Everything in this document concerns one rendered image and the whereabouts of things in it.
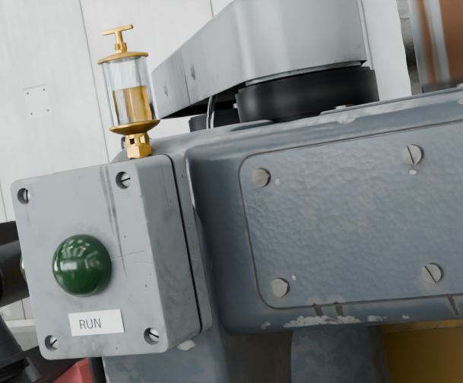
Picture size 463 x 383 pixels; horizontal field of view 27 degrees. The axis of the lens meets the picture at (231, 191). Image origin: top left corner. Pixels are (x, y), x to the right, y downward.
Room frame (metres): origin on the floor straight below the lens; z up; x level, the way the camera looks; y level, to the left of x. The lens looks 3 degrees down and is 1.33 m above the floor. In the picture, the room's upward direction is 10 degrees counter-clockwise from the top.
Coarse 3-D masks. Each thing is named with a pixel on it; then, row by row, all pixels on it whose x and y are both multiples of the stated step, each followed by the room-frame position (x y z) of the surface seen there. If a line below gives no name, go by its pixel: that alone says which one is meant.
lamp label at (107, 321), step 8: (80, 312) 0.45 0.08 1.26; (88, 312) 0.45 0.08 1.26; (96, 312) 0.45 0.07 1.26; (104, 312) 0.45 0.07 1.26; (112, 312) 0.44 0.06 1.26; (120, 312) 0.44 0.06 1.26; (72, 320) 0.45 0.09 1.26; (80, 320) 0.45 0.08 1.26; (88, 320) 0.45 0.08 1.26; (96, 320) 0.45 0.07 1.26; (104, 320) 0.45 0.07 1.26; (112, 320) 0.44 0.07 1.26; (120, 320) 0.44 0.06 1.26; (72, 328) 0.45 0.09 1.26; (80, 328) 0.45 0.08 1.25; (88, 328) 0.45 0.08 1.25; (96, 328) 0.45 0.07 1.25; (104, 328) 0.45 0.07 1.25; (112, 328) 0.44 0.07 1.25; (120, 328) 0.44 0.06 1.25
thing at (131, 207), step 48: (48, 192) 0.46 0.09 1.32; (96, 192) 0.44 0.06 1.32; (144, 192) 0.43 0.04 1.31; (48, 240) 0.46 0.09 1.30; (144, 240) 0.43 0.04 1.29; (192, 240) 0.47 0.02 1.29; (48, 288) 0.46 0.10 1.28; (144, 288) 0.43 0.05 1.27; (192, 288) 0.46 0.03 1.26; (48, 336) 0.46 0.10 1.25; (96, 336) 0.45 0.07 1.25; (144, 336) 0.44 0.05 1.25; (192, 336) 0.45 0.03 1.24
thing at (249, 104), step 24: (336, 72) 0.57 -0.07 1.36; (360, 72) 0.58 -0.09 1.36; (240, 96) 0.60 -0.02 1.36; (264, 96) 0.58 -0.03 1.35; (288, 96) 0.57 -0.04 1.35; (312, 96) 0.57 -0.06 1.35; (336, 96) 0.57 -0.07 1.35; (360, 96) 0.58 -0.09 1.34; (240, 120) 0.61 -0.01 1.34; (288, 120) 0.57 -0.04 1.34
